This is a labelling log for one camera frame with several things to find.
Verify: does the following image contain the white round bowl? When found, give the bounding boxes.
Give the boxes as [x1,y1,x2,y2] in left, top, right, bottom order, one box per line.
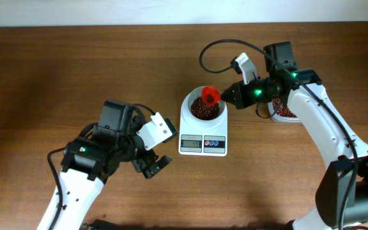
[185,86,226,121]

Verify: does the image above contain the left black cable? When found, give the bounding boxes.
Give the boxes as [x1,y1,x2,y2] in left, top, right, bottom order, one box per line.
[47,103,157,230]

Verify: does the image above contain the red beans in bowl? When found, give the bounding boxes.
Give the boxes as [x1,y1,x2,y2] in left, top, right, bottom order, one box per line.
[190,96,220,120]

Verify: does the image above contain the white digital kitchen scale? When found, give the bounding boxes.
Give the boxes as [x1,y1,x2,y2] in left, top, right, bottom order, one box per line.
[178,99,228,157]

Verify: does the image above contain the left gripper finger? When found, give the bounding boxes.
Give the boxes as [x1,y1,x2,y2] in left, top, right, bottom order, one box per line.
[164,118,177,142]
[142,155,173,179]

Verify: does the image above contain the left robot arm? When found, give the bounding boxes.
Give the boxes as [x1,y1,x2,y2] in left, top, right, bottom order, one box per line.
[38,100,177,229]

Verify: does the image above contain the red adzuki beans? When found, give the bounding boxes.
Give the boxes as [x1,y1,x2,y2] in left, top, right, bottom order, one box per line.
[272,99,296,118]

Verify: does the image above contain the orange measuring scoop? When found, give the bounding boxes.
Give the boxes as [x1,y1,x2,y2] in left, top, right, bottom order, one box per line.
[201,86,221,106]

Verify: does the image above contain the black cable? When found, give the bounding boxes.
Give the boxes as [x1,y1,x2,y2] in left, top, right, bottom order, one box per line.
[47,103,157,230]
[198,38,360,230]

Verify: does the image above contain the right black cable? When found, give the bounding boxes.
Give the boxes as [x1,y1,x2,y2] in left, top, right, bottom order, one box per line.
[198,38,360,230]

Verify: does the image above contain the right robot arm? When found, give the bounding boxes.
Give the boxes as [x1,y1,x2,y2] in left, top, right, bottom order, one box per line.
[221,42,368,229]

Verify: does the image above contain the clear plastic food container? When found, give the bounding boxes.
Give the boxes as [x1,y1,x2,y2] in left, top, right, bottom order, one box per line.
[268,101,301,123]

